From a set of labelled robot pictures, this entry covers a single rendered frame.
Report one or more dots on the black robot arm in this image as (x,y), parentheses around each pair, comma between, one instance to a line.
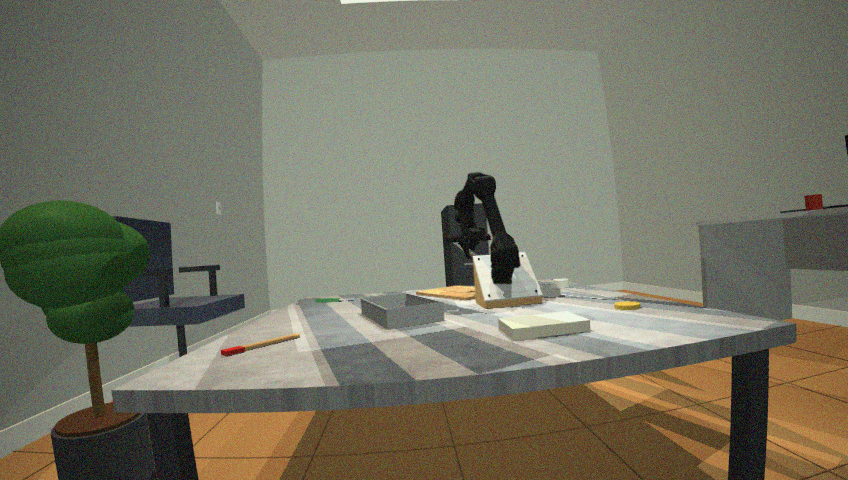
(504,251)

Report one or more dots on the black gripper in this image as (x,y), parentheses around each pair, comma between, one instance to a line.
(464,241)

